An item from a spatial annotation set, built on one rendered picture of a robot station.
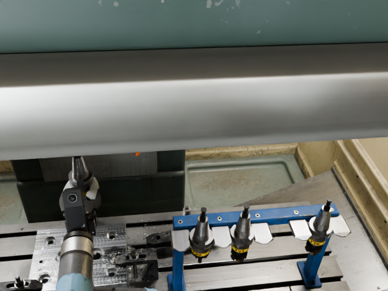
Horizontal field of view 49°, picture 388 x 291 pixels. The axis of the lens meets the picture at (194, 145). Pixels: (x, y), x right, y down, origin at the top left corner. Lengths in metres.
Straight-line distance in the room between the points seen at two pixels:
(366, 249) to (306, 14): 1.58
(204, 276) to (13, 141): 1.30
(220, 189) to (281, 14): 1.99
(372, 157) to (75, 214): 1.10
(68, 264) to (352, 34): 0.88
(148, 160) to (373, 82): 1.56
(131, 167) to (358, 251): 0.93
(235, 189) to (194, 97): 2.02
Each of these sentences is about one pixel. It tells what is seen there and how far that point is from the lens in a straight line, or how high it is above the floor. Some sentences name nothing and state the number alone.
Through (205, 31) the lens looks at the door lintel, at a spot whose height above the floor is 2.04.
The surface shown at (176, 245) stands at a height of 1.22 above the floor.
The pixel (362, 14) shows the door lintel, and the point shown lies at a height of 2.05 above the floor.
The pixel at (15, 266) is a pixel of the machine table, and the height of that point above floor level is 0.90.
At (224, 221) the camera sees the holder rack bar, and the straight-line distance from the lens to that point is 1.18.
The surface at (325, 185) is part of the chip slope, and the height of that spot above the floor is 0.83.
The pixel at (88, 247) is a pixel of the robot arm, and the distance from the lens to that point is 1.05.
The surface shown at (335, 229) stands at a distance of 1.25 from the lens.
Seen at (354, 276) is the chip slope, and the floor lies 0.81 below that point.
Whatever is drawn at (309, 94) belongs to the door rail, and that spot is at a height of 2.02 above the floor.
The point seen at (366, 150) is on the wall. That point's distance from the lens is 1.73.
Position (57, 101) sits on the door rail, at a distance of 0.18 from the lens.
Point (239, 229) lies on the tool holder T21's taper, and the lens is 1.13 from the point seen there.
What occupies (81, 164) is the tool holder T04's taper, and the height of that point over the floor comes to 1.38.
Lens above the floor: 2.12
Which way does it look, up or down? 39 degrees down
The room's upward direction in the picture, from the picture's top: 3 degrees clockwise
